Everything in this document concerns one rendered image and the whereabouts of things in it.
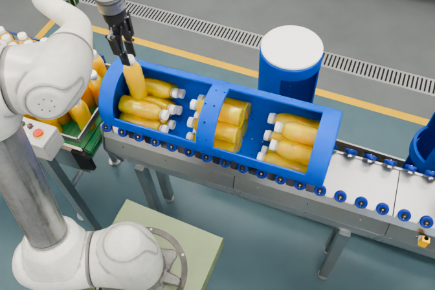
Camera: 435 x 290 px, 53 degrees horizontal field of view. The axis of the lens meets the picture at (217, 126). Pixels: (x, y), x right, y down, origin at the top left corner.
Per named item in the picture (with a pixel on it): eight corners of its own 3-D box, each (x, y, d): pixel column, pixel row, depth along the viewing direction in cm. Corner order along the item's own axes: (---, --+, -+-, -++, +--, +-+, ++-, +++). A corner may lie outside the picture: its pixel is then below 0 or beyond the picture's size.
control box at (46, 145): (52, 161, 169) (41, 147, 161) (9, 147, 174) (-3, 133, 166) (65, 141, 175) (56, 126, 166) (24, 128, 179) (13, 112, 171)
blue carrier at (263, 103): (318, 199, 162) (328, 168, 138) (111, 136, 183) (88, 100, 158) (335, 134, 175) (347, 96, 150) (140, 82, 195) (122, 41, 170)
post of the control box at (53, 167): (103, 241, 254) (39, 149, 173) (97, 239, 255) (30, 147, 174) (107, 235, 256) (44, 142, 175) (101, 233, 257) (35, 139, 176)
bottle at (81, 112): (99, 123, 191) (87, 98, 177) (89, 135, 188) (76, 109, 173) (87, 118, 194) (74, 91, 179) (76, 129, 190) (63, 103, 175)
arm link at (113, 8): (127, -14, 133) (132, 2, 138) (101, -20, 135) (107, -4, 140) (114, 5, 128) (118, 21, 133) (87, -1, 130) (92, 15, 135)
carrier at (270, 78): (245, 156, 266) (286, 180, 255) (247, 54, 194) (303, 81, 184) (270, 125, 279) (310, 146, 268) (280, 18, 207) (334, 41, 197)
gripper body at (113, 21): (116, 19, 133) (123, 41, 141) (129, 1, 137) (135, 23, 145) (95, 13, 135) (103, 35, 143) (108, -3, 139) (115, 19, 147)
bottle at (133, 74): (142, 102, 168) (132, 70, 153) (127, 97, 170) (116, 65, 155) (151, 89, 171) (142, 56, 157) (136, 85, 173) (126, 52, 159)
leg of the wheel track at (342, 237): (327, 281, 236) (351, 238, 184) (316, 278, 237) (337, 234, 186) (329, 271, 239) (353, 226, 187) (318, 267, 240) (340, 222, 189)
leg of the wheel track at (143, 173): (162, 224, 259) (143, 172, 208) (153, 221, 260) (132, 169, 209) (166, 215, 262) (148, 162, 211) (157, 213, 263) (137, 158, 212)
